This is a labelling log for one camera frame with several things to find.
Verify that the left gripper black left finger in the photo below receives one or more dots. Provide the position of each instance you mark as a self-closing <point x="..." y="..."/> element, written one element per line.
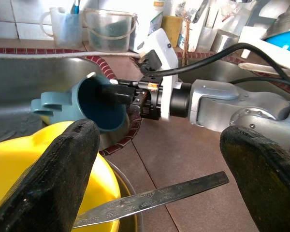
<point x="50" y="169"/>

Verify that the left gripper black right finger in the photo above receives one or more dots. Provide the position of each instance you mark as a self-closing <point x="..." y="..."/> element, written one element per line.
<point x="268" y="181"/>

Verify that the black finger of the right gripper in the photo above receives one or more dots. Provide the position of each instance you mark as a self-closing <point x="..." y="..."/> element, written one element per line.
<point x="125" y="82"/>
<point x="116" y="94"/>

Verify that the yellow plastic bowl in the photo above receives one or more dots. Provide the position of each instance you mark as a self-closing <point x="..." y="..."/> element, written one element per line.
<point x="12" y="157"/>

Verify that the teal plastic cup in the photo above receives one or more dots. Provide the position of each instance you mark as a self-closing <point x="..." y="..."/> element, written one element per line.
<point x="62" y="106"/>

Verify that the clear plastic bucket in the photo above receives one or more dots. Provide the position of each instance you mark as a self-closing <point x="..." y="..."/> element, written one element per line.
<point x="108" y="31"/>

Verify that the stainless steel sink basin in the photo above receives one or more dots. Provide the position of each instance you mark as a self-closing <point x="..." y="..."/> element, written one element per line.
<point x="38" y="79"/>
<point x="207" y="72"/>

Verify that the yellow sponge block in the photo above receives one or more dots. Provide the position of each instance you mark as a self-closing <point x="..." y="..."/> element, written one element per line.
<point x="171" y="31"/>

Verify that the white detergent bottle yellow cap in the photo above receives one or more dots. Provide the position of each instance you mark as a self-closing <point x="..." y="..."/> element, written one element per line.
<point x="159" y="14"/>

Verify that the translucent toothbrush mug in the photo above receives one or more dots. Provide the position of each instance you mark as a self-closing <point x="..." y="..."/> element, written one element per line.
<point x="65" y="29"/>

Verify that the patterned steel spoon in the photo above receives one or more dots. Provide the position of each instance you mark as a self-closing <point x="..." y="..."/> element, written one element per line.
<point x="183" y="188"/>

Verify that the blue white toothbrush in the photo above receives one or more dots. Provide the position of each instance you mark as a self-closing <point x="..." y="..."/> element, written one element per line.
<point x="75" y="6"/>

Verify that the small steel cup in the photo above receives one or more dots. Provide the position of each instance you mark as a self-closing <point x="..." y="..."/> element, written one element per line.
<point x="223" y="41"/>

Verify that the white dish rack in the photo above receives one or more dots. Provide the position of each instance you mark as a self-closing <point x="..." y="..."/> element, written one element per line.
<point x="268" y="50"/>

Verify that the blue bowl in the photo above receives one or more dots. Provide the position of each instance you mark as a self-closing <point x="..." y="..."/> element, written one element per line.
<point x="285" y="41"/>

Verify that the steel mixing bowl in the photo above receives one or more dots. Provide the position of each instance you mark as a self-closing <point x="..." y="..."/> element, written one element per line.
<point x="280" y="19"/>

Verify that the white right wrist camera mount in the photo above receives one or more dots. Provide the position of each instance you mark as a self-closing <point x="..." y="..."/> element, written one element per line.
<point x="166" y="60"/>

